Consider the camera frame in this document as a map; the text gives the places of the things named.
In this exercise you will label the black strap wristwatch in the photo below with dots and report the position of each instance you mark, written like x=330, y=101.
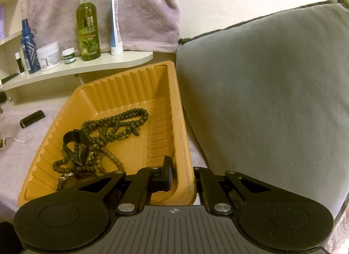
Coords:
x=70, y=180

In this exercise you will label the white cream jar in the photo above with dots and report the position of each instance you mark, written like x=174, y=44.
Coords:
x=49, y=56

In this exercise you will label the green olive spray bottle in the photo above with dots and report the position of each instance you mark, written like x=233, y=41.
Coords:
x=87, y=30

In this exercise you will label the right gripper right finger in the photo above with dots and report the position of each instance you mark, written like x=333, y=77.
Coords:
x=269, y=217

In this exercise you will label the small green-label jar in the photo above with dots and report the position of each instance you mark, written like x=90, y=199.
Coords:
x=69, y=55

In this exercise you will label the orange plastic tray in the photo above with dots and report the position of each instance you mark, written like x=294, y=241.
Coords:
x=133, y=120

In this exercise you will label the blue spray bottle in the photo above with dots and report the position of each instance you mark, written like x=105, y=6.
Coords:
x=28, y=46

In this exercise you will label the grey cushion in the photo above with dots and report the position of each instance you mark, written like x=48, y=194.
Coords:
x=269, y=98

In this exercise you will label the black white lip balm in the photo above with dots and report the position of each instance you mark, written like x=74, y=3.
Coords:
x=19, y=63

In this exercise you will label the lilac hanging towel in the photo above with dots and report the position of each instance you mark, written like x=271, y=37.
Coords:
x=145, y=25

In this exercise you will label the blue white tube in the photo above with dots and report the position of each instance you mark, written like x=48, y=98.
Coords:
x=116, y=40

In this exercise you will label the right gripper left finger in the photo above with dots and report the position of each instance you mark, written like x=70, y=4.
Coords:
x=78, y=216

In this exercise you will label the cream corner shelf unit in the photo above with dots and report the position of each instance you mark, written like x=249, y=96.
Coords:
x=60, y=80

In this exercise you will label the lilac fleece table cover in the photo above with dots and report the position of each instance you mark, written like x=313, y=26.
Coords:
x=19, y=150

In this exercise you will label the black cylinder case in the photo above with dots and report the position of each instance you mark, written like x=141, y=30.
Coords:
x=31, y=119

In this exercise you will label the lilac lotion tube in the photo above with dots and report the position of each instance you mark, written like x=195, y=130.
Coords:
x=2, y=22

